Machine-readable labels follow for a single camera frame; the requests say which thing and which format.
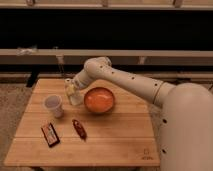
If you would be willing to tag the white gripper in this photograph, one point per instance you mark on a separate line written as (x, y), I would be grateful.
(80, 81)

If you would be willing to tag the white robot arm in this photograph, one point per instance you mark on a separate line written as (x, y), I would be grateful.
(187, 113)

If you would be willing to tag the orange bowl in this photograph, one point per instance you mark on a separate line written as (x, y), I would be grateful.
(99, 100)

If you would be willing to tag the dark red chili pepper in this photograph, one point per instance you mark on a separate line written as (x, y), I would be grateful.
(79, 129)

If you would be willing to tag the black red flat packet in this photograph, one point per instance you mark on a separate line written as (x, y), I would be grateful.
(50, 134)

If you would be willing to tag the wooden table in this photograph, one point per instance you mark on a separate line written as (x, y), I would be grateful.
(122, 137)

